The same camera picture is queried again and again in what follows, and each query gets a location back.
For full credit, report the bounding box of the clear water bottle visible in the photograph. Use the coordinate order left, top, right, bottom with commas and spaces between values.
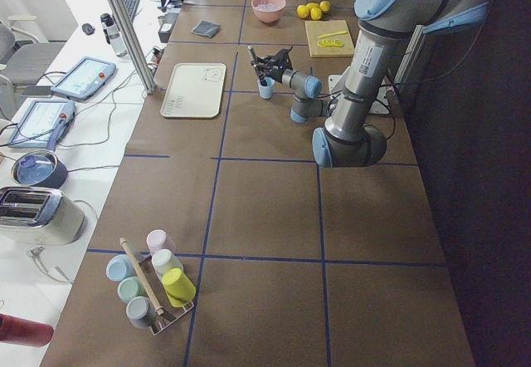
100, 13, 128, 57

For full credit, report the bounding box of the light blue plastic cup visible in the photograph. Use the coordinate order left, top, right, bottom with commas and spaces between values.
257, 76, 275, 100

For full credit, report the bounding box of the yellow plastic knife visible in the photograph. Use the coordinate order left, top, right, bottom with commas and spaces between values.
318, 30, 348, 39

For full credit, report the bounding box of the cream toaster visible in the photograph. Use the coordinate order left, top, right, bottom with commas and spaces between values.
1, 186, 85, 245

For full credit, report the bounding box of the yellow lemon middle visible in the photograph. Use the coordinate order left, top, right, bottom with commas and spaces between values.
309, 7, 323, 21

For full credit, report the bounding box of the pink bowl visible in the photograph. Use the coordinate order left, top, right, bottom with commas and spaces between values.
251, 0, 286, 23

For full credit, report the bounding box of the wooden cutting board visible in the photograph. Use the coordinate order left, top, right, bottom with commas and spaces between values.
305, 20, 354, 58

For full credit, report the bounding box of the blue pot with lid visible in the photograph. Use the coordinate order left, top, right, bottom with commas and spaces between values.
12, 149, 68, 188

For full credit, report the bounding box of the lemon slices row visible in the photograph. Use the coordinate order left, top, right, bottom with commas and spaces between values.
317, 39, 344, 48

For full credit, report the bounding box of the ice cubes pile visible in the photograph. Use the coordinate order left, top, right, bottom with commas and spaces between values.
256, 1, 281, 12

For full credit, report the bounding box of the upper teach pendant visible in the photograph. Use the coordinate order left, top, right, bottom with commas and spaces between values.
51, 56, 117, 101

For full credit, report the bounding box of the grey folded cloth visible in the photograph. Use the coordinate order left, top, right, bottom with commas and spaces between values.
192, 20, 221, 39

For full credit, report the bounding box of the black box with label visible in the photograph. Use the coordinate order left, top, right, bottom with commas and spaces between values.
158, 12, 178, 43

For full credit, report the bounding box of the yellow lemon far left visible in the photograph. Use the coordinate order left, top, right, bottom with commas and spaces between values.
296, 5, 310, 19

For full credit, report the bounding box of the yellow lemon right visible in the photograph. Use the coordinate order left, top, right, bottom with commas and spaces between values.
319, 1, 331, 13

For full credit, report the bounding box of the black keyboard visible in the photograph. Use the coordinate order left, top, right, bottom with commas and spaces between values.
121, 0, 141, 21

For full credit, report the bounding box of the aluminium frame post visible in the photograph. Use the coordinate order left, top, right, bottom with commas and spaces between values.
108, 0, 156, 95

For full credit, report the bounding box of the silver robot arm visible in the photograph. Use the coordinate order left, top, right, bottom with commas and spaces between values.
249, 0, 490, 168

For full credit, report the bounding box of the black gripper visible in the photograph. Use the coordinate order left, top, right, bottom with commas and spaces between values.
257, 48, 293, 86

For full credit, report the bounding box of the grey office chair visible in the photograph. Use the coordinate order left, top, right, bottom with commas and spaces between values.
1, 15, 65, 92

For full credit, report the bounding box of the lower teach pendant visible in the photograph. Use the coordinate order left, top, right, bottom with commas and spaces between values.
7, 99, 76, 151

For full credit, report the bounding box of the cup rack with cups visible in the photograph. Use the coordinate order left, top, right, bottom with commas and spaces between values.
105, 237, 196, 336

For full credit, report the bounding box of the striped muddler stick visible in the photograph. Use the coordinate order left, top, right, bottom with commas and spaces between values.
247, 45, 264, 78

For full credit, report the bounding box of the teach pendant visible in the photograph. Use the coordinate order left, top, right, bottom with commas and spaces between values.
7, 99, 76, 151
51, 56, 117, 101

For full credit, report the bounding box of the cream bear serving tray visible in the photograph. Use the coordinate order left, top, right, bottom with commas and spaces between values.
160, 63, 227, 119

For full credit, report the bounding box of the red bottle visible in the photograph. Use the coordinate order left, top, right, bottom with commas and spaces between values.
1, 314, 54, 347

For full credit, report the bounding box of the black computer mouse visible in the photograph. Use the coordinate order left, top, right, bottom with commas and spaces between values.
81, 23, 95, 36

